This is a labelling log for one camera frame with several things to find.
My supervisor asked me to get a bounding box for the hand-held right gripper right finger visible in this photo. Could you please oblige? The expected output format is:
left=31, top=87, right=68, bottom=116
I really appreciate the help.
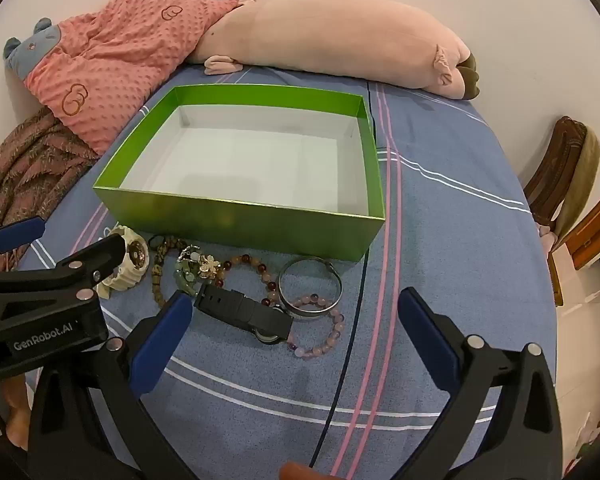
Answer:
left=397, top=287, right=564, bottom=480

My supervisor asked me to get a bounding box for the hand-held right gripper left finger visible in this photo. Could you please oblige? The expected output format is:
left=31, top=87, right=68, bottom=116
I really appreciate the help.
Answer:
left=27, top=290, right=194, bottom=480

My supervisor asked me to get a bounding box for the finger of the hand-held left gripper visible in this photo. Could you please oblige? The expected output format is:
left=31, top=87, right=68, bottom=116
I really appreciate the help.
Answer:
left=0, top=233, right=132, bottom=307
left=0, top=216, right=48, bottom=274

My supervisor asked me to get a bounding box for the cream wrist watch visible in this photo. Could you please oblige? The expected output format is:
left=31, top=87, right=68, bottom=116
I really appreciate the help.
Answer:
left=96, top=225, right=151, bottom=302

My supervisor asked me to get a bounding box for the brown wooden bead bracelet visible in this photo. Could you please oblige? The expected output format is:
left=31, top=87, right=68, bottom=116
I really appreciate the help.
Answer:
left=147, top=234, right=182, bottom=311

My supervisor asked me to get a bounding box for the green jade flower bracelet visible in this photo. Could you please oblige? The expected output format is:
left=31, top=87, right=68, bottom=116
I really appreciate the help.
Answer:
left=174, top=244, right=224, bottom=297

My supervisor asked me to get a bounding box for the black wrist watch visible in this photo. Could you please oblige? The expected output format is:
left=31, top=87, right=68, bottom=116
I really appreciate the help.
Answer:
left=193, top=284, right=291, bottom=347

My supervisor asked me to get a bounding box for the pink purple bead bracelet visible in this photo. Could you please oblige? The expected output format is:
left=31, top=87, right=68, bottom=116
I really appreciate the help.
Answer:
left=280, top=294, right=346, bottom=360

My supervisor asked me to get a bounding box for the red orange bead bracelet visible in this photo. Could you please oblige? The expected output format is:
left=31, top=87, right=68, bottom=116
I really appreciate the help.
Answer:
left=215, top=254, right=281, bottom=309

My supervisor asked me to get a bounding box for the silver metal bangle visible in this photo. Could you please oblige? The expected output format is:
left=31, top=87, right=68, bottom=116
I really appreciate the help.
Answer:
left=278, top=256, right=343, bottom=319

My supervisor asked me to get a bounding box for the green cardboard box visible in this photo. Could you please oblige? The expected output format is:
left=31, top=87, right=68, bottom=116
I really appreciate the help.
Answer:
left=92, top=84, right=386, bottom=262

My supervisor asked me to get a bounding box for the person's right hand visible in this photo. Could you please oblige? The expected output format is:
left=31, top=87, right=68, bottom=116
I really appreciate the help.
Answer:
left=279, top=461, right=332, bottom=480

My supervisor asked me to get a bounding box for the brown patterned blanket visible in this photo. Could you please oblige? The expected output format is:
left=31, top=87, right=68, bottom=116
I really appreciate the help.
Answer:
left=0, top=107, right=101, bottom=273

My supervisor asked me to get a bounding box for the blue striped bedsheet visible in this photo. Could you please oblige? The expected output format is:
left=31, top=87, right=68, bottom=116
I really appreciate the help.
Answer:
left=17, top=62, right=561, bottom=480

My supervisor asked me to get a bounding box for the pink dotted animal pillow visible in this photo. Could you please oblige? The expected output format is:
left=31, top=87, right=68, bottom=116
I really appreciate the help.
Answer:
left=2, top=0, right=257, bottom=157

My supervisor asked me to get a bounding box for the wooden chair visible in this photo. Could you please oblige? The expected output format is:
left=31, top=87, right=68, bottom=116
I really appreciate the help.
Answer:
left=522, top=116, right=588, bottom=307

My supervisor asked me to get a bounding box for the olive cloth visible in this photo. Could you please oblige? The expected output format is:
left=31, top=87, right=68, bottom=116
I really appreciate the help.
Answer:
left=554, top=125, right=600, bottom=242

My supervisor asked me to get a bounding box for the pink plush pig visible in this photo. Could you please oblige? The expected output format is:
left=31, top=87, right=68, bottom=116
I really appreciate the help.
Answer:
left=185, top=0, right=481, bottom=101

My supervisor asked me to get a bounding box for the black cable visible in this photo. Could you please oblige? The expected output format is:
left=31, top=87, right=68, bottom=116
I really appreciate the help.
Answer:
left=307, top=260, right=367, bottom=471

